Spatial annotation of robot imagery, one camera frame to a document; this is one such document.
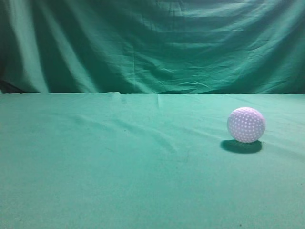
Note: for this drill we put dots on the white dimpled ball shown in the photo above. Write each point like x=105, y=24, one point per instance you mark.
x=246, y=124

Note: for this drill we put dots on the green backdrop cloth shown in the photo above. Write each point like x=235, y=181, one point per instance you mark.
x=152, y=46

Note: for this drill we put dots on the green table cloth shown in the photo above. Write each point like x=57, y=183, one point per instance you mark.
x=149, y=161

